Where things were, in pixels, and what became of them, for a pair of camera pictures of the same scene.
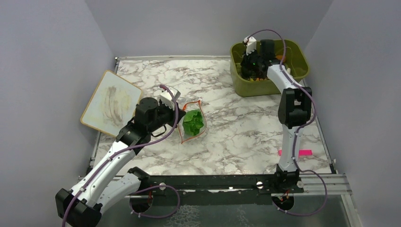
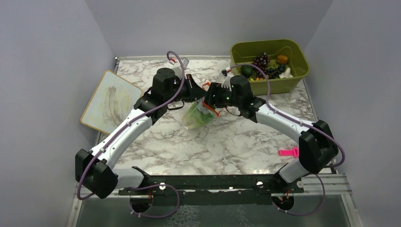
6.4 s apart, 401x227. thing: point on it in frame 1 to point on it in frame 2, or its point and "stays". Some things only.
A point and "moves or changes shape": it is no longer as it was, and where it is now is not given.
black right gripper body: (251, 61) to (224, 97)
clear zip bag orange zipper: (193, 124) moves or changes shape
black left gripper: (172, 113) to (195, 91)
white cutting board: (112, 104) stays
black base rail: (216, 189) stays
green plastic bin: (295, 62) stays
